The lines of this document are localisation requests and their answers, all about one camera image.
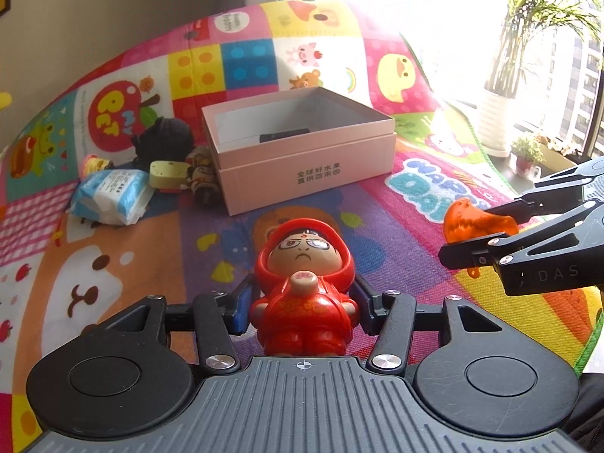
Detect orange translucent toy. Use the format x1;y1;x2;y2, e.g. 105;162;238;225
444;198;519;279

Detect small plant in red pot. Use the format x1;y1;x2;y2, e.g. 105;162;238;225
510;136;545;179

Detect blue white tissue pack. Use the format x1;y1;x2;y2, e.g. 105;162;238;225
70;168;156;226

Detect pink cardboard box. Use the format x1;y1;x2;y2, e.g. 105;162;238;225
201;86;396;216

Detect black plush toy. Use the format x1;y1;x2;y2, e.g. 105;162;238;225
131;116;194;171

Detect brown figurine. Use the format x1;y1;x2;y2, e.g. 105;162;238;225
185;145;222;207

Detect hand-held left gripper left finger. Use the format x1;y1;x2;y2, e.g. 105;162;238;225
97;274;256;373

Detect colourful printed mat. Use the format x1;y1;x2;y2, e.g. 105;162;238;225
0;0;604;453

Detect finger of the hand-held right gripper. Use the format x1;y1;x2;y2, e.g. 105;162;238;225
439;197;604;271
486;156;604;220

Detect cream yellow toy block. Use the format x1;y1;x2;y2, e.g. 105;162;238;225
149;159;190;194

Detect small cream red toy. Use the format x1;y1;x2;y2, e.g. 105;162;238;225
78;154;114;181

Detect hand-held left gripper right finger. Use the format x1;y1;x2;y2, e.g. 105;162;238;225
351;274;513;371

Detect red hooded doll figurine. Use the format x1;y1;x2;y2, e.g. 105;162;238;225
249;219;359;357

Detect potted palm in white pot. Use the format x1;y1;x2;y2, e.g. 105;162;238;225
476;0;604;154

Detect beige planter box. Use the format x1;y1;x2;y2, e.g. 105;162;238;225
538;138;586;171

